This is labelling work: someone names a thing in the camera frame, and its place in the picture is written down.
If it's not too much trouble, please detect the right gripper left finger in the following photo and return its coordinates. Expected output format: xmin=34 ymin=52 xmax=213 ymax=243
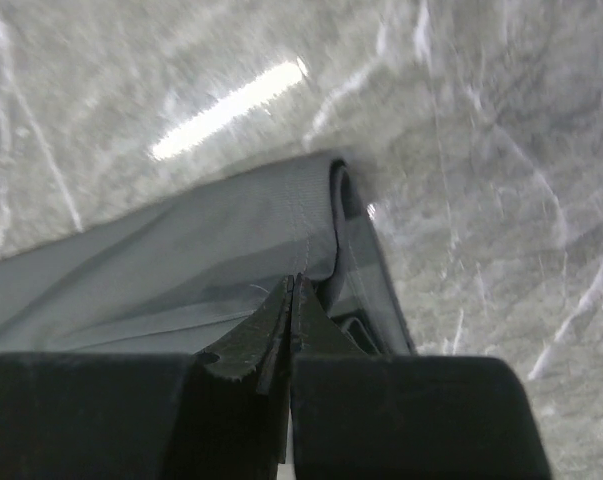
xmin=0 ymin=277 xmax=294 ymax=479

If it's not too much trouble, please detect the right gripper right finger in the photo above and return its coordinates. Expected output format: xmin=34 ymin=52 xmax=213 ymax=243
xmin=290 ymin=276 xmax=551 ymax=479

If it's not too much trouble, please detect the dark grey t shirt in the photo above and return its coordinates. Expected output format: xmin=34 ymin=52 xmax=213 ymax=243
xmin=0 ymin=151 xmax=414 ymax=354

